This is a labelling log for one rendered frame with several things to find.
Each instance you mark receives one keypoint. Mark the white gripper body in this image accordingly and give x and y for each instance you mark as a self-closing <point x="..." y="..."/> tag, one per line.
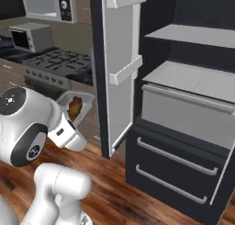
<point x="78" y="141"/>

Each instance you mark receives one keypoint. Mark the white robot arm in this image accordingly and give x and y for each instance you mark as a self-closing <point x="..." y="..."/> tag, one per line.
<point x="27" y="124"/>

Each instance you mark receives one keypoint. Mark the brown chicken drumstick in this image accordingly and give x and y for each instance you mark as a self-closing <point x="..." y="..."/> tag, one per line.
<point x="75" y="107"/>

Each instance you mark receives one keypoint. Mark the clear grey tupperware container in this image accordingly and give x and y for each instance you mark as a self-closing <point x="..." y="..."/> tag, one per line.
<point x="87" y="103"/>

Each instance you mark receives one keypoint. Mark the black fridge door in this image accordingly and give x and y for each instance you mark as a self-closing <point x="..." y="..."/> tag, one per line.
<point x="119" y="66"/>

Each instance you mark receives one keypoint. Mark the silver microwave oven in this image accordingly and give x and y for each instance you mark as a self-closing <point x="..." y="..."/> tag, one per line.
<point x="46" y="3"/>

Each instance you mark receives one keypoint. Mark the silver gas range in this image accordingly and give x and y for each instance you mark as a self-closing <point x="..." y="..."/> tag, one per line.
<point x="52" y="69"/>

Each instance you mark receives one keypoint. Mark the black freezer drawer front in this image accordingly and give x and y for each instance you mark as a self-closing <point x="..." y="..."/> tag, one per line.
<point x="171" y="161"/>
<point x="165" y="192"/>

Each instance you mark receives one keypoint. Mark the silver toaster oven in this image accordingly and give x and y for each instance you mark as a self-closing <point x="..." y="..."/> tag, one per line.
<point x="36" y="36"/>

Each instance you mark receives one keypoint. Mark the black fridge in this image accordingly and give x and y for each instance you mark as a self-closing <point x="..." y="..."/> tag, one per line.
<point x="183" y="118"/>

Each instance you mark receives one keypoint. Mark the grey fridge crisper drawer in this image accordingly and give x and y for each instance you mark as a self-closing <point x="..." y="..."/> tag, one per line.
<point x="183" y="115"/>

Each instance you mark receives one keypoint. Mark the grey fridge shelf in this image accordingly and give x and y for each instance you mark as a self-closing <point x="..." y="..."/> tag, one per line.
<point x="199" y="36"/>
<point x="195" y="78"/>

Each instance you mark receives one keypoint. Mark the tan wall cupboard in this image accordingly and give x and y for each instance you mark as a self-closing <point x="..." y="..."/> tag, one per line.
<point x="83" y="5"/>

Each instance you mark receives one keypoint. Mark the dark wall cupboard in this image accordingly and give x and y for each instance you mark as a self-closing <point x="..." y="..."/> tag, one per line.
<point x="10" y="2"/>

